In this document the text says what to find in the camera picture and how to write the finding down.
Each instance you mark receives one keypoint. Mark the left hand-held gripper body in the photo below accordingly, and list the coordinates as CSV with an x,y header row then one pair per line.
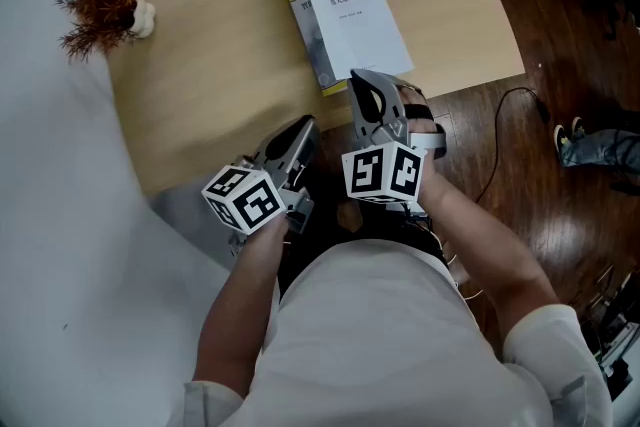
x,y
250,205

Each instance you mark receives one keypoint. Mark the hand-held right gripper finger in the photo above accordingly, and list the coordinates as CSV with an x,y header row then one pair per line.
x,y
394,100
355,110

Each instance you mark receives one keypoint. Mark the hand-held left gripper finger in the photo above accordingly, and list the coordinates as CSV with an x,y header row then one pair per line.
x,y
302,155
264,150

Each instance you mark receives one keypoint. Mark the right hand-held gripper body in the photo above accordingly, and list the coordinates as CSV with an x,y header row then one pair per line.
x,y
380,175

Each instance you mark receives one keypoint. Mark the yellow-edged paperback book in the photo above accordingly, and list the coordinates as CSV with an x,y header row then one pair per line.
x,y
360,25

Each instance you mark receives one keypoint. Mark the person's right forearm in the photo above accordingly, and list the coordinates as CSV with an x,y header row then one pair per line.
x,y
490,265

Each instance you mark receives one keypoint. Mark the person's left forearm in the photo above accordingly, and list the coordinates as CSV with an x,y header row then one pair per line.
x,y
240,305

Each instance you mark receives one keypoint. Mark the person's right hand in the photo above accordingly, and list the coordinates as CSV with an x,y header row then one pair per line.
x,y
417,107

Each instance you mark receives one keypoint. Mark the person's black trousers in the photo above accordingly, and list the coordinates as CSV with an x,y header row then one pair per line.
x,y
325,195

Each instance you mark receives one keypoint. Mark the light wooden table white legs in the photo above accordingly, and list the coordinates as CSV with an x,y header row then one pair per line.
x,y
215,80

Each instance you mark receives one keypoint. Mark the person's white shirt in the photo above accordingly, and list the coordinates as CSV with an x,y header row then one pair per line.
x,y
380,340

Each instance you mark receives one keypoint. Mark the brown dried plant white vase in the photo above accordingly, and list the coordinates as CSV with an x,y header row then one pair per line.
x,y
105,10

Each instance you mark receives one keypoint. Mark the black equipment pile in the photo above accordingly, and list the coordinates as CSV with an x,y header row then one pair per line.
x,y
615,340

